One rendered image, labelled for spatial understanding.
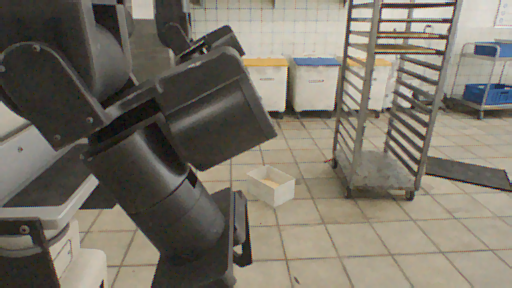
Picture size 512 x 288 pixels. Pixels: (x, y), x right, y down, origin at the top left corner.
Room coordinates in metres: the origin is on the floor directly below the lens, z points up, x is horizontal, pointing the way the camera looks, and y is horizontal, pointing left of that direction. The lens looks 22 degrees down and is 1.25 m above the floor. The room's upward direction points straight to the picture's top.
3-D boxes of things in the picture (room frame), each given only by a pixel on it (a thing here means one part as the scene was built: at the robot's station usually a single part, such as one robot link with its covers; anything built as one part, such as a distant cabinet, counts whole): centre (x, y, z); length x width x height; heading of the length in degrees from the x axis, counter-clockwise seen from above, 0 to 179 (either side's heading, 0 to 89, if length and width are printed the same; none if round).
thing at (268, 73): (4.07, -0.21, 0.38); 0.64 x 0.54 x 0.77; 4
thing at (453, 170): (2.34, -1.88, 0.01); 0.60 x 0.40 x 0.03; 60
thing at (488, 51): (4.08, -3.17, 0.87); 0.40 x 0.30 x 0.16; 7
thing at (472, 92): (4.13, -3.36, 0.28); 0.56 x 0.38 x 0.20; 101
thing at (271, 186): (2.00, -0.17, 0.08); 0.30 x 0.22 x 0.16; 40
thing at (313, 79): (4.10, -0.86, 0.38); 0.64 x 0.54 x 0.77; 2
